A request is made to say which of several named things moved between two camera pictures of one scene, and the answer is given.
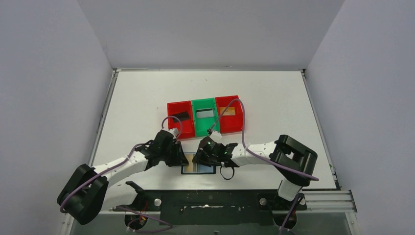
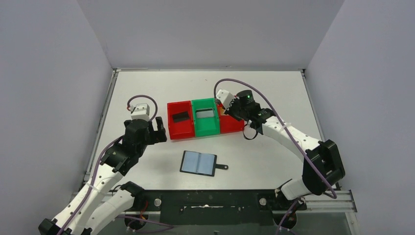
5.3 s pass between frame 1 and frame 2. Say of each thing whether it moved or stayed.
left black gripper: moved
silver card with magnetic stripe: stayed
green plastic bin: stayed
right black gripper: moved
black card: stayed
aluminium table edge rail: stayed
